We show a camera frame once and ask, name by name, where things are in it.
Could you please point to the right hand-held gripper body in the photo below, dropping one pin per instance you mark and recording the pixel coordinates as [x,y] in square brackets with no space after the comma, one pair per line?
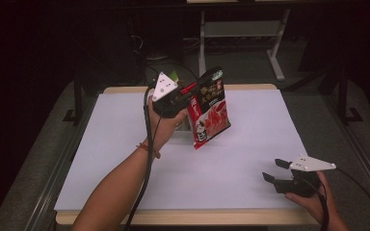
[302,186]

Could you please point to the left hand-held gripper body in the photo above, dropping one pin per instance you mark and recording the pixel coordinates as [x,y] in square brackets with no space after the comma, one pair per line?
[165,96]

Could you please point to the red and black food packet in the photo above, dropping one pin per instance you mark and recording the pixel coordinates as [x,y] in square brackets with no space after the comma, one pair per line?
[212,112]

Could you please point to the clear plastic container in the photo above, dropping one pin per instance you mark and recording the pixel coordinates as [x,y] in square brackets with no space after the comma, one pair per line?
[181,131]

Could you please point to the person's right hand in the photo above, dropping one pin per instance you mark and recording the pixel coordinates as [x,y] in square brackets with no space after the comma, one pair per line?
[318,205]

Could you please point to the person's left hand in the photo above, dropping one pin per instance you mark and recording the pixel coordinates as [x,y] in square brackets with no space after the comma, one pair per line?
[163,128]

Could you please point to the white table mat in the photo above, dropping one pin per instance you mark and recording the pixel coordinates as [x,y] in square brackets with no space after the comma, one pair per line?
[237,179]

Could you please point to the black metal stand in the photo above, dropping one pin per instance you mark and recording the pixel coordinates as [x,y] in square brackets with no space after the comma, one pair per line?
[343,96]
[77,96]

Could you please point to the white metal desk frame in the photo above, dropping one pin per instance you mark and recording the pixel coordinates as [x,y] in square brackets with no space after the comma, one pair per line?
[241,29]

